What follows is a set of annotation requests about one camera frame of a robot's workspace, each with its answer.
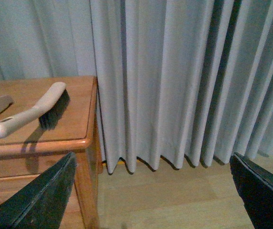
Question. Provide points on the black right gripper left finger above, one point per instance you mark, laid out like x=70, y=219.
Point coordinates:
x=41, y=204

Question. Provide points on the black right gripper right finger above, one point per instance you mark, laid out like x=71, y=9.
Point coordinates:
x=254, y=185

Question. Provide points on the beige hand brush black bristles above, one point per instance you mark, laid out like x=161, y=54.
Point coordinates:
x=48, y=111

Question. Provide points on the wooden nightstand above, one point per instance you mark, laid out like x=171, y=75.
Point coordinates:
x=30, y=151

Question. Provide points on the light grey curtain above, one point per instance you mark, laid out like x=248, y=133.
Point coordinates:
x=177, y=78

